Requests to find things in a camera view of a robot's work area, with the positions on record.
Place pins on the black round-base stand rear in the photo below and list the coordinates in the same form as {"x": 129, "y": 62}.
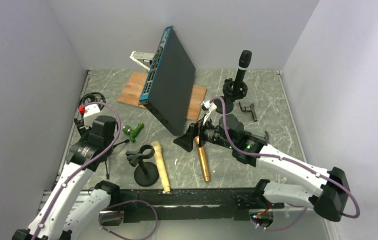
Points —
{"x": 231, "y": 94}

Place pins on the dark metal tap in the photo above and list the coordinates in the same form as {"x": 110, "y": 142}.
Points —
{"x": 249, "y": 109}

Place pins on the white bracket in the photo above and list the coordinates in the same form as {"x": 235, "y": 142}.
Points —
{"x": 142, "y": 59}

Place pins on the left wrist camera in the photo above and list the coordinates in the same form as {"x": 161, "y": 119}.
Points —
{"x": 89, "y": 114}

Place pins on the black microphone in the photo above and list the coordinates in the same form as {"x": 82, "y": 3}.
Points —
{"x": 244, "y": 62}

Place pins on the wooden board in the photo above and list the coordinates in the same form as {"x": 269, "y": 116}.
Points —
{"x": 134, "y": 86}

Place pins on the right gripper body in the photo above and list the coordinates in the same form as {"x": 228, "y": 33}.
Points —
{"x": 211, "y": 133}

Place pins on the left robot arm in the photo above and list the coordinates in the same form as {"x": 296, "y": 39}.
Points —
{"x": 59, "y": 219}

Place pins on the dark gold microphone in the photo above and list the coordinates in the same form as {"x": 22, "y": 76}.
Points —
{"x": 203, "y": 160}

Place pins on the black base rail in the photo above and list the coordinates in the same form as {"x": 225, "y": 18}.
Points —
{"x": 192, "y": 204}

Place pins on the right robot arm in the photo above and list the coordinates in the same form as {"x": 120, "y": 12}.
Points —
{"x": 324, "y": 191}

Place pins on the blue network switch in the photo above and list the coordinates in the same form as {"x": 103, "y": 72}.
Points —
{"x": 168, "y": 87}

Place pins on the black round-base mic stand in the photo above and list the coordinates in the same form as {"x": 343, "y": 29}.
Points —
{"x": 146, "y": 173}

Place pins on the green plastic tap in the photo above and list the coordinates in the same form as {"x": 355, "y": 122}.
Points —
{"x": 132, "y": 133}

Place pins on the black tripod shock-mount stand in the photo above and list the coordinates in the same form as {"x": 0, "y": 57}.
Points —
{"x": 79, "y": 121}

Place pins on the light gold microphone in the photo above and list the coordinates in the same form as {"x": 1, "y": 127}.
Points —
{"x": 161, "y": 166}

